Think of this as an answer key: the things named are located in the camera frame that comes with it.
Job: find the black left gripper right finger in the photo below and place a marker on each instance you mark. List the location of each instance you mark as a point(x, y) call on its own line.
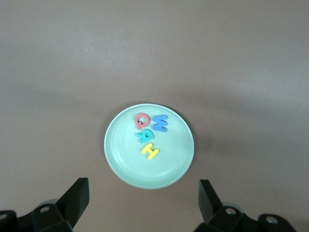
point(208, 204)

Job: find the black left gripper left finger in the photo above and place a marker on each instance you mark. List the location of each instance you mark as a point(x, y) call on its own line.
point(73, 205)

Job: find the yellow foam capital H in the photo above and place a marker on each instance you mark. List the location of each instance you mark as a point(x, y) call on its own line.
point(150, 151)

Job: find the teal foam capital R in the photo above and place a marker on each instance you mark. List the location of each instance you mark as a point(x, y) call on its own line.
point(143, 139)

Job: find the blue foam capital W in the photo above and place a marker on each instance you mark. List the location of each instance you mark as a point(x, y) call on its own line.
point(159, 125)

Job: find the pink foam capital Q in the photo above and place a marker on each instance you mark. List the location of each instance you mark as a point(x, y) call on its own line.
point(139, 124)

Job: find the pale green plate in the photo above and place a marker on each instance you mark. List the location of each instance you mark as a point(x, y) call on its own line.
point(169, 164)

